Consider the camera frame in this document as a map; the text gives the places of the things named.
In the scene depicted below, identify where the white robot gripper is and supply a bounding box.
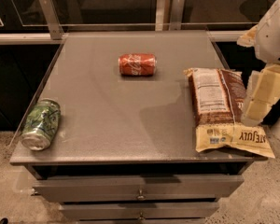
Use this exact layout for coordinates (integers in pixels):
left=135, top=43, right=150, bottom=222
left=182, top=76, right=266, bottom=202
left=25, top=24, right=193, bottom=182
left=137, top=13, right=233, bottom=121
left=237, top=0, right=280, bottom=127

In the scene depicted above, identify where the brown chip bag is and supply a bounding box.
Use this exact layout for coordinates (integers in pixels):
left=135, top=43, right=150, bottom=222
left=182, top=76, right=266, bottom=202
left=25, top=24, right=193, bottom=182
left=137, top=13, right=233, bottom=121
left=184, top=68, right=274, bottom=158

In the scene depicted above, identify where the grey drawer cabinet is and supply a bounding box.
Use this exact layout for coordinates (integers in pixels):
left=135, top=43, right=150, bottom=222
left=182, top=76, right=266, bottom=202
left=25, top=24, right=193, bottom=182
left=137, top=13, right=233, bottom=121
left=10, top=37, right=256, bottom=224

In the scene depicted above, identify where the top drawer knob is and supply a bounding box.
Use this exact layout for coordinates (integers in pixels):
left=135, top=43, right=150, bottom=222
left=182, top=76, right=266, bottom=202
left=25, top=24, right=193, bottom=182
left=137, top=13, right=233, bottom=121
left=136, top=189, right=146, bottom=202

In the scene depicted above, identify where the drawer knob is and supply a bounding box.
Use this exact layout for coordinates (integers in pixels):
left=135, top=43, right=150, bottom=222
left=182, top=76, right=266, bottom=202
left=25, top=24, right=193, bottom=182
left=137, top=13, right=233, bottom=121
left=136, top=189, right=146, bottom=202
left=138, top=212, right=145, bottom=220

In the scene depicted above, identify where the middle drawer knob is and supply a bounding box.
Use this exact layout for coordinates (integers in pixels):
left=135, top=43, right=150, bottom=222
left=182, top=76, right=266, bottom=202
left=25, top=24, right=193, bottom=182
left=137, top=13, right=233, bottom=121
left=138, top=212, right=145, bottom=220

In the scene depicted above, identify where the top drawer front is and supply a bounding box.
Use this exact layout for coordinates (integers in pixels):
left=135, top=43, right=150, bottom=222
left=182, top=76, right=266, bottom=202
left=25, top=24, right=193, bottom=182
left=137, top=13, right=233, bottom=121
left=34, top=175, right=244, bottom=203

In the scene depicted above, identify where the drawer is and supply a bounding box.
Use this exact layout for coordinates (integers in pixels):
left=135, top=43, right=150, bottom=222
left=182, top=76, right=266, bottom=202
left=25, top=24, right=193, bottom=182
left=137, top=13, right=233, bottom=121
left=60, top=202, right=219, bottom=220
left=34, top=175, right=244, bottom=203

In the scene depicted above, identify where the middle drawer front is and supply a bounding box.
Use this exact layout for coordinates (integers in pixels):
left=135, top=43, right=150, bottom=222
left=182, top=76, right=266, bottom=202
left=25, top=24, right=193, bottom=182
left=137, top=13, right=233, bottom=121
left=60, top=202, right=219, bottom=220

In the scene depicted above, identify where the red cola can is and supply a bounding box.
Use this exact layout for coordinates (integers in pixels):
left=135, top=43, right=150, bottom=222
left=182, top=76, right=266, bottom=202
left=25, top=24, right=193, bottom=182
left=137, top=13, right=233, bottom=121
left=118, top=53, right=157, bottom=77

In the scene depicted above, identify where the green soda can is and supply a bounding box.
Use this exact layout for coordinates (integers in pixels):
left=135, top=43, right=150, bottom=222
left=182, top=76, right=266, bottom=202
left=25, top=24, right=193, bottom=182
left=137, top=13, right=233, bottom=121
left=21, top=99, right=61, bottom=151

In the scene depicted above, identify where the horizontal metal rail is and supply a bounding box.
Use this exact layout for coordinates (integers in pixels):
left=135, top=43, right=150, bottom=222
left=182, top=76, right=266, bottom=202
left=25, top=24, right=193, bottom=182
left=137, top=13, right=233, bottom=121
left=0, top=30, right=254, bottom=45

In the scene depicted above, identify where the right metal bracket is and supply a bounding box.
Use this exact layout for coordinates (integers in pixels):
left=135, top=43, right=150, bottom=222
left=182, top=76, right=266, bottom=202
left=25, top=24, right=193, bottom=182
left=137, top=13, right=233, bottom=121
left=155, top=0, right=185, bottom=31

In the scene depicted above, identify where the metal bracket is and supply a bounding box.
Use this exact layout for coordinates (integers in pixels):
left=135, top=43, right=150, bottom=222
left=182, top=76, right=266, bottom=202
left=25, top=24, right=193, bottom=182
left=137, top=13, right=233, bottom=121
left=38, top=0, right=63, bottom=40
left=155, top=0, right=185, bottom=31

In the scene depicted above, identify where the left metal bracket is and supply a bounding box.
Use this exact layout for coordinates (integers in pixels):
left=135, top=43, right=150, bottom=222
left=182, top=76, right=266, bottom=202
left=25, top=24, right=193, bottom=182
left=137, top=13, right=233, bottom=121
left=38, top=0, right=63, bottom=40

